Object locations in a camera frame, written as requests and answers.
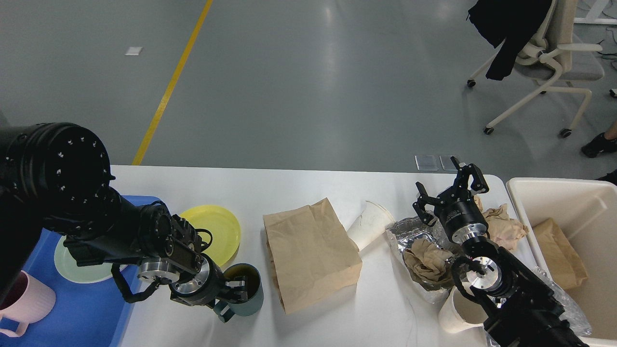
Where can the black jacket on chair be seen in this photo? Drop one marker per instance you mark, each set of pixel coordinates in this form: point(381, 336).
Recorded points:
point(509, 24)

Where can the beige office chair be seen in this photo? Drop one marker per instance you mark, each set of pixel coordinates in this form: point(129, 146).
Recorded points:
point(554, 58)

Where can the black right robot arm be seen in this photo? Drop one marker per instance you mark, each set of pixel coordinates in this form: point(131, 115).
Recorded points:
point(521, 309)

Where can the white paper cup upright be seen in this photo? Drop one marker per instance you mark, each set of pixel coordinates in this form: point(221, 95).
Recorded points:
point(459, 314)

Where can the brown paper bag in bin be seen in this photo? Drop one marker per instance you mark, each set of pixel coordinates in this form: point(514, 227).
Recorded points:
point(563, 262)

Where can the dark teal mug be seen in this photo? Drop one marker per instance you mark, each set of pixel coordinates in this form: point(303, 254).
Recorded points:
point(255, 291)

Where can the blue plastic tray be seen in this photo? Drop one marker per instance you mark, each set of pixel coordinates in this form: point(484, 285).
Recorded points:
point(89, 310)

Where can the cream plastic bin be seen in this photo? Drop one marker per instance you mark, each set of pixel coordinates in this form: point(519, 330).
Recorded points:
point(585, 210)

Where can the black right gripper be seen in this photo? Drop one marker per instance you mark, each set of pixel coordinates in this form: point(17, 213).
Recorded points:
point(459, 214)

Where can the clear plastic wrap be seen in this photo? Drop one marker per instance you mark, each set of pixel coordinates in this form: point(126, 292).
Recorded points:
point(578, 321)

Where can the yellow plastic plate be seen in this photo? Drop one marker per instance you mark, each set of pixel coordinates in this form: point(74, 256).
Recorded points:
point(224, 227)

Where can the pink ribbed mug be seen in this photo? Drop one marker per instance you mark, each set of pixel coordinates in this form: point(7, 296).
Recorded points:
point(28, 301)

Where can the floor outlet plates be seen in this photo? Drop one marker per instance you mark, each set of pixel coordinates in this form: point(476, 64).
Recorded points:
point(433, 163)

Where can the crumpled beige napkin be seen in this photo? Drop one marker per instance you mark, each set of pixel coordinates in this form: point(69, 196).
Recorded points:
point(503, 229)

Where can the white desk frame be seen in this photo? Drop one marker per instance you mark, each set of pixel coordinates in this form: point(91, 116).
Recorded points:
point(596, 16)

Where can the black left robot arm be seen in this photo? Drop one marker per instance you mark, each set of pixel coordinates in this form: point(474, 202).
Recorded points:
point(56, 177)

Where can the crumpled brown napkin in foil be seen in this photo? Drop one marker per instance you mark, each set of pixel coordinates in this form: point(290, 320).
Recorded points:
point(428, 265)

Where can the pale green plate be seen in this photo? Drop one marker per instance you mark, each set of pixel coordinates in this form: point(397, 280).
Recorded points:
point(67, 267)

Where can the white paper cup lying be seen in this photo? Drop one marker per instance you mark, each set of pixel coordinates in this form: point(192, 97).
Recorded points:
point(370, 224)

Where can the black shoe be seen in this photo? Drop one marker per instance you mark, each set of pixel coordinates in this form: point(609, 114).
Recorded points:
point(609, 177)
point(599, 145)

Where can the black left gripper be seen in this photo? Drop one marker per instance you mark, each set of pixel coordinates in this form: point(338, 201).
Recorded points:
point(208, 287)

